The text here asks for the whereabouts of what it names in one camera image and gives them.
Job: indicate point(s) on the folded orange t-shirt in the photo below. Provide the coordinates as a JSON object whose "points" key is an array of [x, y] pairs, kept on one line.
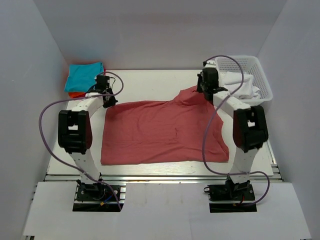
{"points": [[74, 95]]}

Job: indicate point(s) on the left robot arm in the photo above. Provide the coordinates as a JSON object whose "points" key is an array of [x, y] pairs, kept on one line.
{"points": [[75, 131]]}

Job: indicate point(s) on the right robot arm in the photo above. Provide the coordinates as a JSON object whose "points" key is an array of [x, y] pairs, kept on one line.
{"points": [[249, 127]]}

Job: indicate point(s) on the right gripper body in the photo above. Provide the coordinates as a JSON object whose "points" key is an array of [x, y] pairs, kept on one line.
{"points": [[204, 84]]}

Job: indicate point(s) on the salmon pink t-shirt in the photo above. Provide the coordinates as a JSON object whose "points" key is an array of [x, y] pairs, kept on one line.
{"points": [[149, 132]]}

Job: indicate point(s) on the white plastic basket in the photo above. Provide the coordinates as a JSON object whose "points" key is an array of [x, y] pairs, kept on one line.
{"points": [[250, 65]]}

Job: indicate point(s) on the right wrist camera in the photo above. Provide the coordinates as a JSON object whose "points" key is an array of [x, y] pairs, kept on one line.
{"points": [[209, 63]]}

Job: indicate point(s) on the folded teal t-shirt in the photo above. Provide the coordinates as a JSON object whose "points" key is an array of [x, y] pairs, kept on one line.
{"points": [[82, 76]]}

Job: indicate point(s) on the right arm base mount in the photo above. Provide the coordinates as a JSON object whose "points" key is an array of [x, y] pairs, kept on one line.
{"points": [[231, 197]]}

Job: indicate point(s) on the white t-shirt in basket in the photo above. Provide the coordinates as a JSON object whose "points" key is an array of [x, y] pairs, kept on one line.
{"points": [[232, 80]]}

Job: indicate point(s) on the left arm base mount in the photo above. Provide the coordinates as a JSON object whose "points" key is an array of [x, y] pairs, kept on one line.
{"points": [[98, 198]]}

